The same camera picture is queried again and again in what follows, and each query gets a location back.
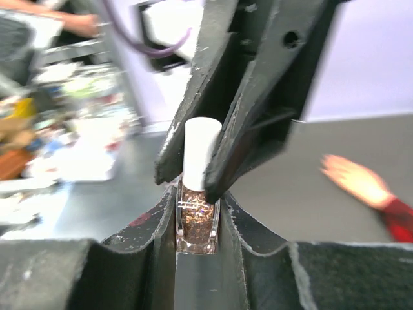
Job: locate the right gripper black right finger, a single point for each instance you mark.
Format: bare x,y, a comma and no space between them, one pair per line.
261,270

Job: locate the mannequin hand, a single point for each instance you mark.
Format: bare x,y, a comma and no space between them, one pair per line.
359,181

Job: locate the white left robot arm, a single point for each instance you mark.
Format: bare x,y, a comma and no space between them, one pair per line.
166,23

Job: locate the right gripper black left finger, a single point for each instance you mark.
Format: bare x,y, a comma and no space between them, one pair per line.
132,269

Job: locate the cardboard box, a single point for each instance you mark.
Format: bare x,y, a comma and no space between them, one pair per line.
16,136

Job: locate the red black plaid shirt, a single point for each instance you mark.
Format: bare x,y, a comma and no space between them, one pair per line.
398,219

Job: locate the yellow bin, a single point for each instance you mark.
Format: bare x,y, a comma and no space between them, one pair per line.
24,108

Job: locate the glitter nail polish bottle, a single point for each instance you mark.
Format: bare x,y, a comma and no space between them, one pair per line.
197,221

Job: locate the white organizer tray with bottles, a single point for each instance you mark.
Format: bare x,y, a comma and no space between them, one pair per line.
94,156

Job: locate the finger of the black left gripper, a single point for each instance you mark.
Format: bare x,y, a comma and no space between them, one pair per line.
217,70
272,92

